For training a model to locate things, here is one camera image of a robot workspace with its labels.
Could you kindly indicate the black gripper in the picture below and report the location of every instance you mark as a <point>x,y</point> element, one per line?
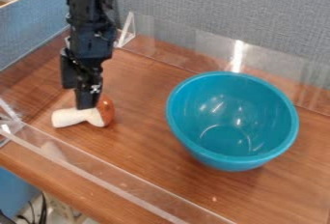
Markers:
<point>88,48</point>

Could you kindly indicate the white brown toy mushroom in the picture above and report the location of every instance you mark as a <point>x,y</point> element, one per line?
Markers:
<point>97,116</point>

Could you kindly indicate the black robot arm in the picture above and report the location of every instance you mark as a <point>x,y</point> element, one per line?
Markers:
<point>89,12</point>

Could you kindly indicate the blue plastic bowl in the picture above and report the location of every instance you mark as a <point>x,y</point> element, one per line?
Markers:
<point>232,119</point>

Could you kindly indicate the clear acrylic left barrier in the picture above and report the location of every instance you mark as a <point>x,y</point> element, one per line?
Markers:
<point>29,85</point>

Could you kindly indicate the clear acrylic barrier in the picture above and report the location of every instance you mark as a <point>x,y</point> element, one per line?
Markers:
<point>200,51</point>
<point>29,85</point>
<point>164,204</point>

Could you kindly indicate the clear acrylic front barrier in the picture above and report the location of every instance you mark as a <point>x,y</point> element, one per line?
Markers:
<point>164,204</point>

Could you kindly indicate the clear acrylic back barrier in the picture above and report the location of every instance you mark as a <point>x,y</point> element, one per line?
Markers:
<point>200,51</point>

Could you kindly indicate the clear acrylic corner bracket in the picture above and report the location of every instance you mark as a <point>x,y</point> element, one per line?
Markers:
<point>127,32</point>

